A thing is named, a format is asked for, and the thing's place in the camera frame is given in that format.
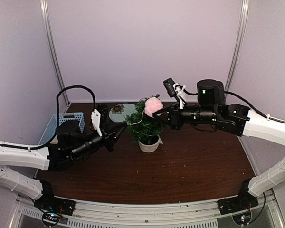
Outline pink pompom ornament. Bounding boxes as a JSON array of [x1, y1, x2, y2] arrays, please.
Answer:
[[144, 97, 163, 118]]

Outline small green christmas tree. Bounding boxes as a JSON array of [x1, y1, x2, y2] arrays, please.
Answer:
[[126, 94, 164, 153]]

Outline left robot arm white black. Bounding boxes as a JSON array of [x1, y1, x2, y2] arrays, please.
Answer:
[[0, 120, 126, 211]]

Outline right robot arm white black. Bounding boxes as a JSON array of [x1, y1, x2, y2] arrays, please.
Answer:
[[151, 78, 285, 210]]

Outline light blue flower plate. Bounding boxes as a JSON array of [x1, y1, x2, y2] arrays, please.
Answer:
[[109, 103, 136, 123]]

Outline light blue plastic basket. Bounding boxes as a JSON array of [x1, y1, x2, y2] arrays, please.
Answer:
[[38, 112, 85, 145]]

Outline left circuit board with leds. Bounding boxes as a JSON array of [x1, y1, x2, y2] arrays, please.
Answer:
[[41, 212, 62, 225]]

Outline circuit board with leds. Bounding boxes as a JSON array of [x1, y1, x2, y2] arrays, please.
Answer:
[[232, 212, 252, 226], [41, 212, 62, 225]]

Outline right circuit board with leds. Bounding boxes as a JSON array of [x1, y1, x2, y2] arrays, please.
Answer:
[[232, 212, 252, 226]]

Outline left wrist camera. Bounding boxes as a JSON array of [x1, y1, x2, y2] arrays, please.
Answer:
[[91, 104, 108, 137]]

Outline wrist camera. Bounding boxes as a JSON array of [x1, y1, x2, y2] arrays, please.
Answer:
[[163, 78, 187, 109], [91, 104, 108, 137]]

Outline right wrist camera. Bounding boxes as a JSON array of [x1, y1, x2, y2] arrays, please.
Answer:
[[163, 78, 187, 109]]

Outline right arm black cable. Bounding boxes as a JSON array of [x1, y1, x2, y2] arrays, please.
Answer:
[[182, 90, 285, 124]]

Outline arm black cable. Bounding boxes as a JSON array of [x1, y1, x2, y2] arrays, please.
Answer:
[[182, 90, 285, 124], [0, 85, 96, 151]]

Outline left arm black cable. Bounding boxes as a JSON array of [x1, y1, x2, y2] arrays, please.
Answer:
[[0, 85, 96, 151]]

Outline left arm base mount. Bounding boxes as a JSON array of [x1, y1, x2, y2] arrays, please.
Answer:
[[34, 198, 76, 216]]

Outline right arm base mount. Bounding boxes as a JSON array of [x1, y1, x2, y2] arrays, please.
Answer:
[[218, 192, 259, 215]]

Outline front aluminium rail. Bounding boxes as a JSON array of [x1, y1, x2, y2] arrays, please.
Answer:
[[9, 196, 285, 228]]

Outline right aluminium frame post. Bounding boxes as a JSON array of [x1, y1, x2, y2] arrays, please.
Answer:
[[225, 0, 250, 91]]

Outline aluminium frame post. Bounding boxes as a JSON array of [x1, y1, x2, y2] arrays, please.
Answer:
[[39, 0, 70, 106], [225, 0, 250, 91]]

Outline left aluminium frame post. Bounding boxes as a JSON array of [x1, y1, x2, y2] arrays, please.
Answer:
[[39, 0, 70, 106]]

